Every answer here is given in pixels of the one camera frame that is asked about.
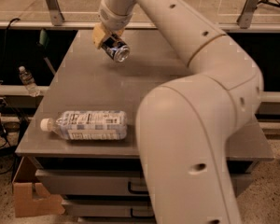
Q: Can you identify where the blue pepsi can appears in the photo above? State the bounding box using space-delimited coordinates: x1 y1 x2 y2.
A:
102 36 130 63

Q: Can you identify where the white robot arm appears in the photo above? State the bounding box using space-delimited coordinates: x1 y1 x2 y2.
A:
92 0 263 224

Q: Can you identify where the large clear water bottle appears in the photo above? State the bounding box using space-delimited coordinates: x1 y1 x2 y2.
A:
40 110 127 140

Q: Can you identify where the grey drawer cabinet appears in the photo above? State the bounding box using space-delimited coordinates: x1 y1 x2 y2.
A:
18 30 263 224

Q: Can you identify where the brown cardboard box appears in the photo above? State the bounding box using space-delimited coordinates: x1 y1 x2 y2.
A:
12 157 64 217

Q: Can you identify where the left metal bracket post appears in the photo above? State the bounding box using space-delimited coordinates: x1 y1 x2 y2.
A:
46 0 64 26

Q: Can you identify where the metal bracket post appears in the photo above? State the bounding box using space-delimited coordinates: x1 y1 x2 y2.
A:
46 0 64 26
237 0 259 29

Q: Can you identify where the green handled tool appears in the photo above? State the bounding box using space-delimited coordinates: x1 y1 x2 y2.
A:
37 29 56 75

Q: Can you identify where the small water bottle on rail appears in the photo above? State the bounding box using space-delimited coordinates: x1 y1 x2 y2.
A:
19 66 40 97

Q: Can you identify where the black cable left side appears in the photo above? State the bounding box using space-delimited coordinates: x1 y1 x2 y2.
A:
0 17 31 175

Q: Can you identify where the right metal bracket post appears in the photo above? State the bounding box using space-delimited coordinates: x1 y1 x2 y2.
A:
237 0 259 29

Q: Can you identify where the upper drawer black handle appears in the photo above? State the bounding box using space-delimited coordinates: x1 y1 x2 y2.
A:
128 182 148 195

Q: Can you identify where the drawer black handle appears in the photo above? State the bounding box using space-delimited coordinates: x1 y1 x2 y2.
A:
128 182 148 195
130 208 155 219

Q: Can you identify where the lower drawer black handle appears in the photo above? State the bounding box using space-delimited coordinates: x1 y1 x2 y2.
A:
130 208 155 219

